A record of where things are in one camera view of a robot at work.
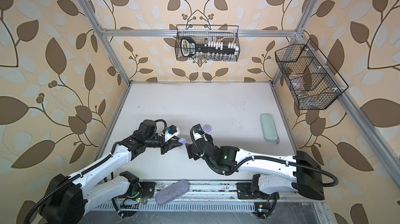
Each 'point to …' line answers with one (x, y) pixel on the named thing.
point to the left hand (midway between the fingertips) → (181, 140)
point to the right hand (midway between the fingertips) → (193, 143)
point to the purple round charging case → (183, 140)
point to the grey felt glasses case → (172, 191)
